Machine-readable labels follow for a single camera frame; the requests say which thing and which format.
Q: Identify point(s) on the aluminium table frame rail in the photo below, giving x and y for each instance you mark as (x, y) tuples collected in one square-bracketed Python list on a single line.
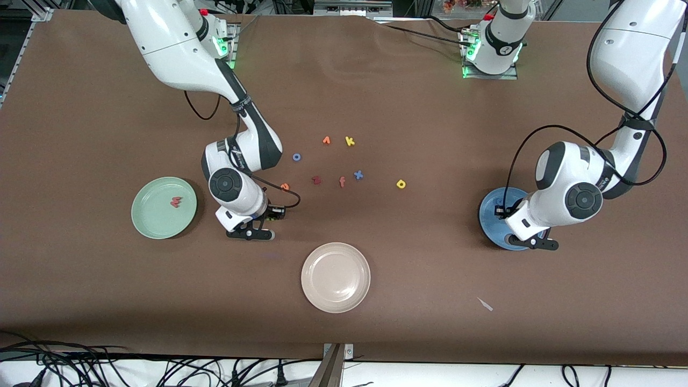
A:
[(43, 14)]

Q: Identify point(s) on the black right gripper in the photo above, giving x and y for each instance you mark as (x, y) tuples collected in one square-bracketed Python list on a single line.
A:
[(273, 213)]

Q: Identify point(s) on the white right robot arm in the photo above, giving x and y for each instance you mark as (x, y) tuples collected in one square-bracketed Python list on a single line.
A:
[(177, 48)]

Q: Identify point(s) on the grey metal bar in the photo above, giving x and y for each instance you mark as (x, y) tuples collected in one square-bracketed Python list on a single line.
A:
[(329, 371)]

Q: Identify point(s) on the aluminium frame profile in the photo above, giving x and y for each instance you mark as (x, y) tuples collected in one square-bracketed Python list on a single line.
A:
[(352, 6)]

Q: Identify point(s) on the beige plate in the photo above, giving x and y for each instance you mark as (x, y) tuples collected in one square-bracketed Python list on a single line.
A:
[(335, 278)]

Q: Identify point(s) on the blue plate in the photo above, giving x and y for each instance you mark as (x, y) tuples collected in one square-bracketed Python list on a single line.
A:
[(489, 226)]

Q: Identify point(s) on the green plate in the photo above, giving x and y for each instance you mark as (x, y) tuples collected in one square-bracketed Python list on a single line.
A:
[(156, 220)]

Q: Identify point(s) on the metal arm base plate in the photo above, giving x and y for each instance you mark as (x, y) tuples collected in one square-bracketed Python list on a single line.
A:
[(492, 77), (233, 54)]

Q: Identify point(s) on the silver table edge bracket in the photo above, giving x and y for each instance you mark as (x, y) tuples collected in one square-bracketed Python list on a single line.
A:
[(348, 351)]

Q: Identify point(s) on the pink foam letter w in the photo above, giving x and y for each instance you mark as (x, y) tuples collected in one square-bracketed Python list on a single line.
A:
[(176, 201)]

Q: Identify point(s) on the colourful background objects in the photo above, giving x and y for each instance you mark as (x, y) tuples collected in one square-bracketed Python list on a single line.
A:
[(451, 6)]

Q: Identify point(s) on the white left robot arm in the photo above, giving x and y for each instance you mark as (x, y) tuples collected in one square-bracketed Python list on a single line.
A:
[(634, 48)]

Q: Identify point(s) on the small white paper scrap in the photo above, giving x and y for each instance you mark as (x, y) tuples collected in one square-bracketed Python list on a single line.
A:
[(485, 304)]

